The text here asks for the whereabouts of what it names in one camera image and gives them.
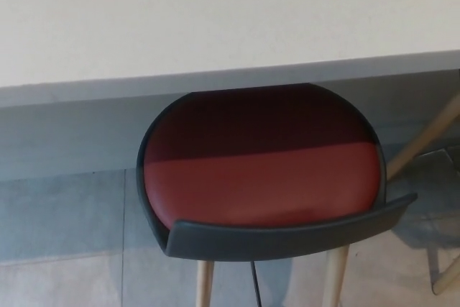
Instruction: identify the dark grey red-seated bar stool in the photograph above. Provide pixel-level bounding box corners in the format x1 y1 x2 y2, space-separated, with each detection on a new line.
136 83 419 307

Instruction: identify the bar stool with wooden legs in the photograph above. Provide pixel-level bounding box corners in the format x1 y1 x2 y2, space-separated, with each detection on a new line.
385 90 460 295

